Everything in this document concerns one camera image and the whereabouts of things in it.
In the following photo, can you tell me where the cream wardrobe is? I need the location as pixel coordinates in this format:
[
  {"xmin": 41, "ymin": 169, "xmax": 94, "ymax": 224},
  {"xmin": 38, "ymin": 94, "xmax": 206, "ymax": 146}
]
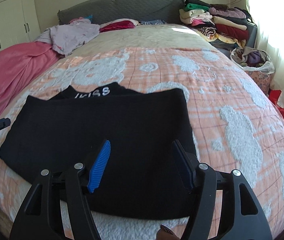
[{"xmin": 0, "ymin": 0, "xmax": 43, "ymax": 64}]

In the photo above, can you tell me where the orange and white printed blanket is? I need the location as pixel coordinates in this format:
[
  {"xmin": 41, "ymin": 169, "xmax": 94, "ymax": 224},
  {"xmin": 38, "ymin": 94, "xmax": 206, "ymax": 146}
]
[{"xmin": 0, "ymin": 25, "xmax": 284, "ymax": 240}]

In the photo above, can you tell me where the white curtain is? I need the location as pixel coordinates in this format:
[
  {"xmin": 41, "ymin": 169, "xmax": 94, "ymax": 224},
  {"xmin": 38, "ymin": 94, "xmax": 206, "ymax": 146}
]
[{"xmin": 245, "ymin": 0, "xmax": 284, "ymax": 108}]

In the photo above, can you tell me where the floral box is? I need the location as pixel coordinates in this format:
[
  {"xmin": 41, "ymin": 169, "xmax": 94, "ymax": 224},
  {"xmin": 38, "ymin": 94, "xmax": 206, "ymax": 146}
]
[{"xmin": 244, "ymin": 69, "xmax": 273, "ymax": 96}]

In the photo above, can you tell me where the pink blanket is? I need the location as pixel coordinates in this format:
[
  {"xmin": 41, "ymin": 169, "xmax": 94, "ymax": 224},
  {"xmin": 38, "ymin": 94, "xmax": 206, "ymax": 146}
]
[{"xmin": 0, "ymin": 41, "xmax": 63, "ymax": 126}]

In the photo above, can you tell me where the stack of folded clothes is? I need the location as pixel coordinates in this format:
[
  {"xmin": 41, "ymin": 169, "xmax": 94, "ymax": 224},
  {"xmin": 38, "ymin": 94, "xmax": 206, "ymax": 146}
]
[{"xmin": 179, "ymin": 0, "xmax": 252, "ymax": 48}]

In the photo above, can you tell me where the lilac crumpled garment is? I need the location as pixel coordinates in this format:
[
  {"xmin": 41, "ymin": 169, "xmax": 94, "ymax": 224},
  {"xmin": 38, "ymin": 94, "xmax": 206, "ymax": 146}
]
[{"xmin": 34, "ymin": 19, "xmax": 101, "ymax": 57}]

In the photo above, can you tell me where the black sweater with orange cuffs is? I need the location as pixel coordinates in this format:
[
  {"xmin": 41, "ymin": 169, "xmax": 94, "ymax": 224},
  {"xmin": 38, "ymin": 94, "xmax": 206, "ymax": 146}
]
[{"xmin": 0, "ymin": 82, "xmax": 200, "ymax": 220}]

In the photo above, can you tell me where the red pillow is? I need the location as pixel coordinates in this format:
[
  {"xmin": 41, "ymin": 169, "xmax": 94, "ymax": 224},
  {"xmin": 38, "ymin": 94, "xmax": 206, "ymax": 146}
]
[{"xmin": 99, "ymin": 19, "xmax": 140, "ymax": 33}]

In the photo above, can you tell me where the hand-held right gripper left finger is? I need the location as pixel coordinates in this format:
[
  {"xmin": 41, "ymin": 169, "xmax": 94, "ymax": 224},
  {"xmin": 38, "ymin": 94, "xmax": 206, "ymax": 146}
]
[{"xmin": 9, "ymin": 139, "xmax": 111, "ymax": 240}]

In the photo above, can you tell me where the grey storage bench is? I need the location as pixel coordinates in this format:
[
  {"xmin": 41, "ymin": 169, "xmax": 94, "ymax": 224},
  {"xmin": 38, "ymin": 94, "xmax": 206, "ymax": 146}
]
[{"xmin": 211, "ymin": 21, "xmax": 258, "ymax": 53}]

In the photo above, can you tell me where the blue patterned cloth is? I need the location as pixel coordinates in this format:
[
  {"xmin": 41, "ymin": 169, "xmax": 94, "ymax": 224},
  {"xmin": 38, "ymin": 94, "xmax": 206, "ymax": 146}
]
[{"xmin": 139, "ymin": 19, "xmax": 168, "ymax": 26}]

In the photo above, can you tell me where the white bag of clothes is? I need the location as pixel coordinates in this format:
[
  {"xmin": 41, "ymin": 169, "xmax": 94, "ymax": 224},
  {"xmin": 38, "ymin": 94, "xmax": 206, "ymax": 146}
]
[{"xmin": 230, "ymin": 46, "xmax": 275, "ymax": 74}]

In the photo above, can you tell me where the brown patterned cloth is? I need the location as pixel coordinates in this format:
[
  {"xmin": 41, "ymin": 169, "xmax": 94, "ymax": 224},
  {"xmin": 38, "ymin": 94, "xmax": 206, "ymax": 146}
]
[{"xmin": 156, "ymin": 224, "xmax": 180, "ymax": 240}]

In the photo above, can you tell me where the grey quilted headboard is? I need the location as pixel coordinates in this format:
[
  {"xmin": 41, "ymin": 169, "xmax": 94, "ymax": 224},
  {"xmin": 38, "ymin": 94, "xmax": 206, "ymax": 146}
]
[{"xmin": 57, "ymin": 0, "xmax": 186, "ymax": 26}]

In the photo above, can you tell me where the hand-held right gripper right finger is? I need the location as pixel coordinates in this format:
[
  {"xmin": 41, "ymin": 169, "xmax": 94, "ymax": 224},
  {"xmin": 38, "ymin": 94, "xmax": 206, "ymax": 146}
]
[{"xmin": 171, "ymin": 139, "xmax": 274, "ymax": 240}]

